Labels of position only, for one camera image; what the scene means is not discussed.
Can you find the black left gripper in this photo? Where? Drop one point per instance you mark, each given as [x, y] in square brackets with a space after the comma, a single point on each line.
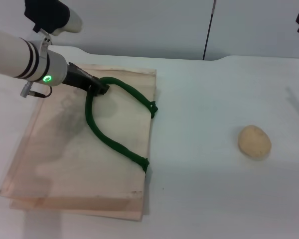
[77, 77]

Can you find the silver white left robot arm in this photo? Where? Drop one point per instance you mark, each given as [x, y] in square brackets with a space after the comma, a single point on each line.
[15, 57]

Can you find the round beige potato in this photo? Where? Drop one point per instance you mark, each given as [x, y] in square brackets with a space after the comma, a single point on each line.
[254, 141]

